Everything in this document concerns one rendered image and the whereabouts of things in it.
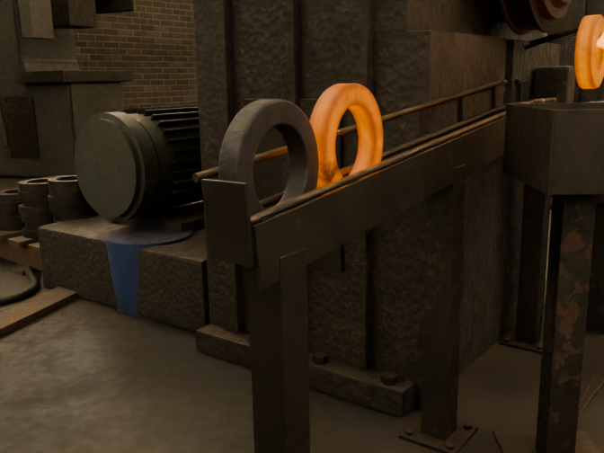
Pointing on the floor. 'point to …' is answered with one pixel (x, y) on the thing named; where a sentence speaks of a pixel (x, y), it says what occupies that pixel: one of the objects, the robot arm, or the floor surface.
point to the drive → (137, 213)
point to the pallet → (37, 216)
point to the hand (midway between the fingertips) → (592, 42)
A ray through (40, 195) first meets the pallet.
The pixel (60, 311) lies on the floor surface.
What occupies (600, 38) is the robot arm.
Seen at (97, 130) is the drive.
